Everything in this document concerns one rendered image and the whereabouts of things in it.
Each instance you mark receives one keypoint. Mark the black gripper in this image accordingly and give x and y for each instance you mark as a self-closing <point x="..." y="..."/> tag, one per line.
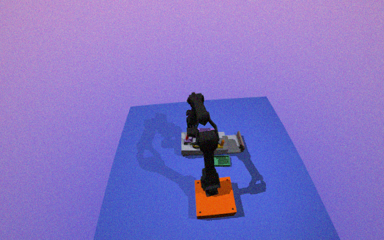
<point x="191" y="124"/>

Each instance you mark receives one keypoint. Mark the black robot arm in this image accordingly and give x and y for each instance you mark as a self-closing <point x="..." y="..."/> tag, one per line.
<point x="207" y="141"/>

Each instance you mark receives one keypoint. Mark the green tray floor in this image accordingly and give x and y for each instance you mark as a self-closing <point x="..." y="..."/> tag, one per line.
<point x="221" y="161"/>

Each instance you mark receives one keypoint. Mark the grey ramp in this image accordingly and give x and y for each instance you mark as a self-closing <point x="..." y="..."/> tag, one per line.
<point x="232" y="144"/>

